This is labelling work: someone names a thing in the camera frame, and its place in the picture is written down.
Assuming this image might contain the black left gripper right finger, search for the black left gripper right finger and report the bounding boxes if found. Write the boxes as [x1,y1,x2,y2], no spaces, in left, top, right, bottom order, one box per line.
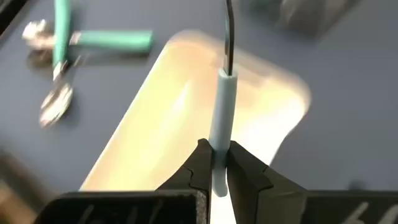
[226,139,398,224]

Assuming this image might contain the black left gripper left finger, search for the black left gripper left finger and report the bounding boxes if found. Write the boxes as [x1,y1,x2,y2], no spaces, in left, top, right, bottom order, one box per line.
[33,138,215,224]

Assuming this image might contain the light blue-handled silver spoon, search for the light blue-handled silver spoon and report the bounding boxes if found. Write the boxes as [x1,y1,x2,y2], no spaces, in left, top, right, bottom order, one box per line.
[208,0,239,198]

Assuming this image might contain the teal-handled silver spoon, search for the teal-handled silver spoon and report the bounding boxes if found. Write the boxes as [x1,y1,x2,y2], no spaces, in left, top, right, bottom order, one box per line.
[21,19,154,54]
[39,0,75,128]

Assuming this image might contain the white plastic bin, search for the white plastic bin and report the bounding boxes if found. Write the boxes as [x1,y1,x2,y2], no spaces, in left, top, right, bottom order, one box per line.
[79,29,312,224]

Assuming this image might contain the blue table mat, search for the blue table mat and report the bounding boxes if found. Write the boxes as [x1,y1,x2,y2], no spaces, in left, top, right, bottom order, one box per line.
[0,0,398,224]

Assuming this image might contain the black metal table frame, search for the black metal table frame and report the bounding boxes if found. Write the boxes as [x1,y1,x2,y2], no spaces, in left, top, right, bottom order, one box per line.
[0,0,29,37]

